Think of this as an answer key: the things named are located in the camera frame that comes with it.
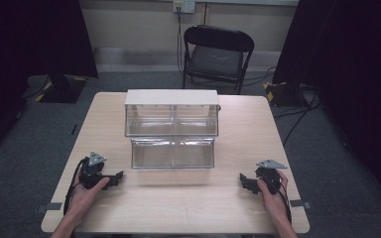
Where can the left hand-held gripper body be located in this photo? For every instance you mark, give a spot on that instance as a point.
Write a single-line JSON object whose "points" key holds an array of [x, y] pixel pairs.
{"points": [[92, 172]]}

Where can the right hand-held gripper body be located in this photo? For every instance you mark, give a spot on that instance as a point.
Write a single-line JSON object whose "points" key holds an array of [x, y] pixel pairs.
{"points": [[270, 175]]}

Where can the person's right hand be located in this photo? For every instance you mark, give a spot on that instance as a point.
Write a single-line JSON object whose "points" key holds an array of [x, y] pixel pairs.
{"points": [[276, 201]]}

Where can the person's left hand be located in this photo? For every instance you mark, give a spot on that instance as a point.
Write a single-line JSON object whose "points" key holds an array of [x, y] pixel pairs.
{"points": [[82, 198]]}

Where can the grey tape strip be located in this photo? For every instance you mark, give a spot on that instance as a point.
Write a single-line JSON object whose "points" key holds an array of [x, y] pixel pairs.
{"points": [[300, 203], [50, 207]]}

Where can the clear acrylic white-topped storage box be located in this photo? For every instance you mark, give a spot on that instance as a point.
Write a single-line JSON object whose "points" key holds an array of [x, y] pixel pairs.
{"points": [[172, 122]]}

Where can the black stand base yellow tape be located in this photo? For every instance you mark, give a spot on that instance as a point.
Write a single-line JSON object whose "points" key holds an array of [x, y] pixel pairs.
{"points": [[61, 89], [286, 94]]}

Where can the black folding chair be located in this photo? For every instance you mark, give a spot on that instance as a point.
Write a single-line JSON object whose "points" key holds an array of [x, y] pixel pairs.
{"points": [[216, 56]]}

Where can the dark curtain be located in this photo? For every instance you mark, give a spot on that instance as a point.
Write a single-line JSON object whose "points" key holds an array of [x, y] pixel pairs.
{"points": [[354, 66], [29, 49]]}

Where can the white wall socket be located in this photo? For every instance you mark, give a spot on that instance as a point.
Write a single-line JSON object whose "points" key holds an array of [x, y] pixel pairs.
{"points": [[184, 6]]}

